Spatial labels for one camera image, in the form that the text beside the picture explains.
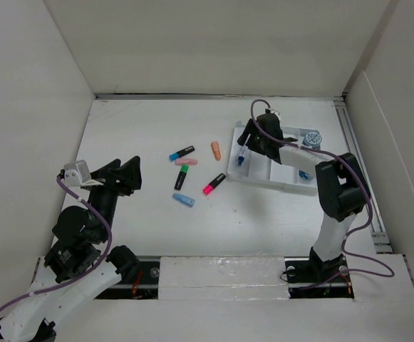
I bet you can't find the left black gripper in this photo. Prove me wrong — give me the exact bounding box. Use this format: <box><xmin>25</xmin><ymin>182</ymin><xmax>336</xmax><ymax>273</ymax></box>
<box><xmin>85</xmin><ymin>155</ymin><xmax>142</xmax><ymax>240</ymax></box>

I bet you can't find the clear glue bottle blue cap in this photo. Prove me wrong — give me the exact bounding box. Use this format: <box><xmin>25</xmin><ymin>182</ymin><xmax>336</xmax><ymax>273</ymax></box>
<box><xmin>236</xmin><ymin>145</ymin><xmax>247</xmax><ymax>167</ymax></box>

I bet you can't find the orange translucent marker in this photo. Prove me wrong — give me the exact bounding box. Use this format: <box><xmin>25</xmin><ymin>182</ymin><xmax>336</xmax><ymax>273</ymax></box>
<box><xmin>211</xmin><ymin>141</ymin><xmax>222</xmax><ymax>161</ymax></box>

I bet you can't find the pink translucent marker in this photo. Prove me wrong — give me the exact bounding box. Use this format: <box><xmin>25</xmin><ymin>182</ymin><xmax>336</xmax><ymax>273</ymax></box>
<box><xmin>175</xmin><ymin>158</ymin><xmax>198</xmax><ymax>166</ymax></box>

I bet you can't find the green cap black highlighter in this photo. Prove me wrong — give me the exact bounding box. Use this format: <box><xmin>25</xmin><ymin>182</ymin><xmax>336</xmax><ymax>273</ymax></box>
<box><xmin>174</xmin><ymin>165</ymin><xmax>189</xmax><ymax>191</ymax></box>

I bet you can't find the light blue translucent marker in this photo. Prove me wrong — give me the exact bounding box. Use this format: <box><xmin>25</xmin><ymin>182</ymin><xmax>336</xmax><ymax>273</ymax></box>
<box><xmin>172</xmin><ymin>193</ymin><xmax>195</xmax><ymax>207</ymax></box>

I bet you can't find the blue round jar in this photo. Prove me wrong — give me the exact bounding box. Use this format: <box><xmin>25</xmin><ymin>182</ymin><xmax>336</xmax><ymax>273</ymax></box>
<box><xmin>299</xmin><ymin>170</ymin><xmax>314</xmax><ymax>180</ymax></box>
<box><xmin>302</xmin><ymin>130</ymin><xmax>323</xmax><ymax>150</ymax></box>

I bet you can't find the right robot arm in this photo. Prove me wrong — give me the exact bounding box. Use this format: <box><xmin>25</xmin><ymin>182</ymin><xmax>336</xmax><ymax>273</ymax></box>
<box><xmin>237</xmin><ymin>110</ymin><xmax>371</xmax><ymax>290</ymax></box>

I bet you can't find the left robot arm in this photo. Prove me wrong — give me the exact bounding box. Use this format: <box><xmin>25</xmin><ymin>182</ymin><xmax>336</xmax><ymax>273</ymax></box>
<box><xmin>0</xmin><ymin>156</ymin><xmax>142</xmax><ymax>341</ymax></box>

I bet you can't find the white divided organizer tray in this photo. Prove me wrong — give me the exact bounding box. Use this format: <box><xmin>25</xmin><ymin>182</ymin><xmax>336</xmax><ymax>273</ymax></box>
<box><xmin>227</xmin><ymin>121</ymin><xmax>317</xmax><ymax>194</ymax></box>

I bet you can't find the blue cap black highlighter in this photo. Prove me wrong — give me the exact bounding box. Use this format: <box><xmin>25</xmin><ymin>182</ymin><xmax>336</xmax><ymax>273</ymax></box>
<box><xmin>169</xmin><ymin>145</ymin><xmax>195</xmax><ymax>162</ymax></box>

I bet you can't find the pink cap black highlighter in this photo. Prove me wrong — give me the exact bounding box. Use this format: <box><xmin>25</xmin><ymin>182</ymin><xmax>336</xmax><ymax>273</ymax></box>
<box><xmin>202</xmin><ymin>173</ymin><xmax>226</xmax><ymax>195</ymax></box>

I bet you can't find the white foam block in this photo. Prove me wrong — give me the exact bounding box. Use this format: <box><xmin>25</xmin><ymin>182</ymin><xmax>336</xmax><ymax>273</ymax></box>
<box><xmin>158</xmin><ymin>256</ymin><xmax>289</xmax><ymax>301</ymax></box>

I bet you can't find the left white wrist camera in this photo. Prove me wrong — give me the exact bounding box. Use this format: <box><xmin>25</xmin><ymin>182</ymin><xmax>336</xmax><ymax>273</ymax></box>
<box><xmin>61</xmin><ymin>160</ymin><xmax>103</xmax><ymax>187</ymax></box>

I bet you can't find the aluminium rail back edge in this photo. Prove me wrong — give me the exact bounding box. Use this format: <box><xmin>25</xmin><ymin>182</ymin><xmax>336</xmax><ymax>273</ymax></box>
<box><xmin>95</xmin><ymin>93</ymin><xmax>344</xmax><ymax>101</ymax></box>

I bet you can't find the aluminium rail right side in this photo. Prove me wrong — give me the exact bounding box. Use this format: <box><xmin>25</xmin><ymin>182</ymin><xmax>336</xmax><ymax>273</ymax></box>
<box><xmin>333</xmin><ymin>100</ymin><xmax>393</xmax><ymax>254</ymax></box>

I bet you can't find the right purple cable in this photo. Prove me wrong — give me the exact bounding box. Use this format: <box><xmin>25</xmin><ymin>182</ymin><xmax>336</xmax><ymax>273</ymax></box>
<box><xmin>250</xmin><ymin>98</ymin><xmax>395</xmax><ymax>289</ymax></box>

